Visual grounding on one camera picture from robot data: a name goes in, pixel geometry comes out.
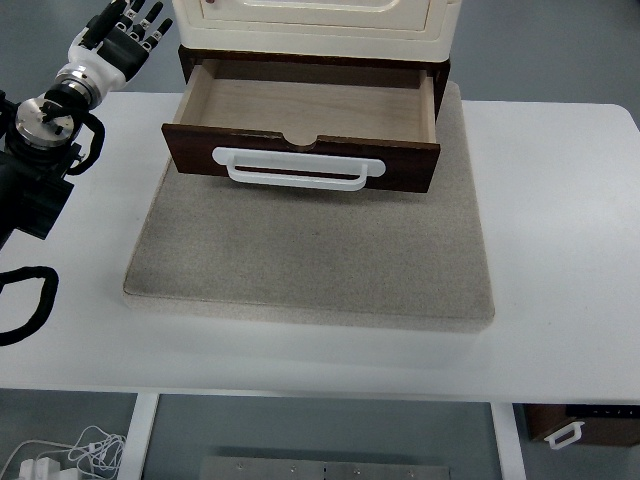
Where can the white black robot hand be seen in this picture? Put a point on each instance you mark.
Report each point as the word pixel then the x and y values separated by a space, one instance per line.
pixel 112 55

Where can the black desk control panel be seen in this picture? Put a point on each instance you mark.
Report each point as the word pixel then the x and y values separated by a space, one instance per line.
pixel 600 410

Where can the white table leg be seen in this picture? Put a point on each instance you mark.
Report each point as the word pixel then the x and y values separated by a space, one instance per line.
pixel 509 440
pixel 142 435

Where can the white power adapter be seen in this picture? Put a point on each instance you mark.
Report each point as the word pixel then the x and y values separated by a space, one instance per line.
pixel 37 469

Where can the cream plastic cabinet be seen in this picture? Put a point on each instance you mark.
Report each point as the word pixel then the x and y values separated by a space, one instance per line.
pixel 320 40

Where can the grey beige cushion mat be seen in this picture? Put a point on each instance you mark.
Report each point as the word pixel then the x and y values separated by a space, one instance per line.
pixel 300 250

